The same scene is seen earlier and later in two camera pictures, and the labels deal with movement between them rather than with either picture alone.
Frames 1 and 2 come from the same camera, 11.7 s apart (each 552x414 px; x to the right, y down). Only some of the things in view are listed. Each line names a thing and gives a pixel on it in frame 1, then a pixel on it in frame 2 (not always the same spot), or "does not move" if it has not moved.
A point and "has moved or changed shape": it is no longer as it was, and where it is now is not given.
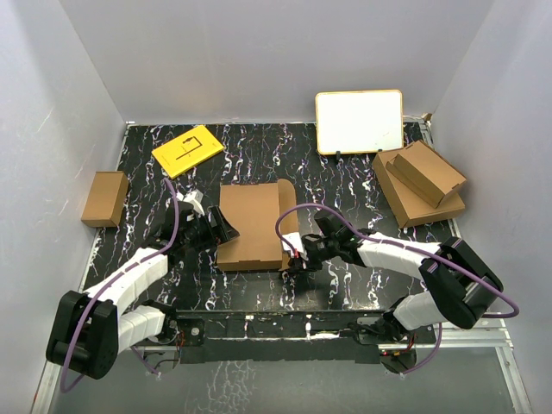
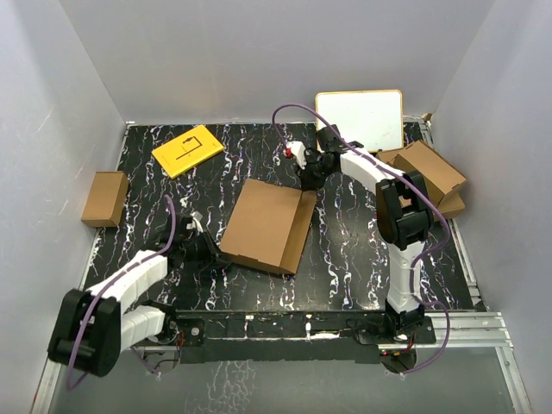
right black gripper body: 316,251 to 316,171
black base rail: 272,336 does not move
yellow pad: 187,151 does not move
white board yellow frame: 359,121 does not move
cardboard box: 105,199 does not move
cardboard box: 252,210 has moved or changed shape
